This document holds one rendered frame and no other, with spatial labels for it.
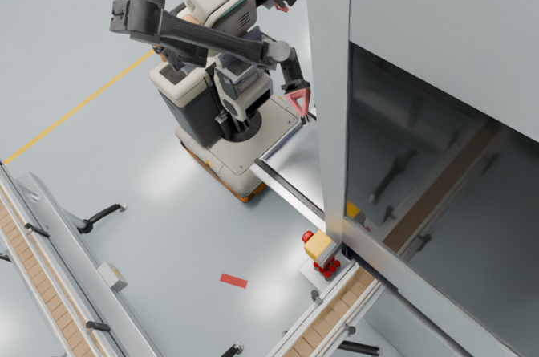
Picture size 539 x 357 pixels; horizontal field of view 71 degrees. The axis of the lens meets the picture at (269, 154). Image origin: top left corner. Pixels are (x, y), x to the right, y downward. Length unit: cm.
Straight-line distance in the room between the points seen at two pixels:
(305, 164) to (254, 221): 96
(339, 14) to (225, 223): 199
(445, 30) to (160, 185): 236
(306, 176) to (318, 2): 99
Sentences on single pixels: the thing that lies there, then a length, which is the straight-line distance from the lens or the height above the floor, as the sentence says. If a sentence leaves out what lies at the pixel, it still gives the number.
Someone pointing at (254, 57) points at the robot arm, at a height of 134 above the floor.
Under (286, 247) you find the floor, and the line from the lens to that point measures 223.
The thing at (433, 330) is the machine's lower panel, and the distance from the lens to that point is 128.
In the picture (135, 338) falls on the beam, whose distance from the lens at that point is 177.
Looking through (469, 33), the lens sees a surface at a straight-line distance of 37.
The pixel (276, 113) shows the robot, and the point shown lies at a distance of 231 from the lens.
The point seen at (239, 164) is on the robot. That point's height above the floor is 28.
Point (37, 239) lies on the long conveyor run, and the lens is 164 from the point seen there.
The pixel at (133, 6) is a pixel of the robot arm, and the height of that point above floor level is 159.
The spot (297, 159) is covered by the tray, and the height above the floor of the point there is 88.
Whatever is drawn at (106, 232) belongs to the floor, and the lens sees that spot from 265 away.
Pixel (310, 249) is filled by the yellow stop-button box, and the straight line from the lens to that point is 114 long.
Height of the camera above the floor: 212
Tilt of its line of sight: 59 degrees down
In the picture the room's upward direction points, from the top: 17 degrees counter-clockwise
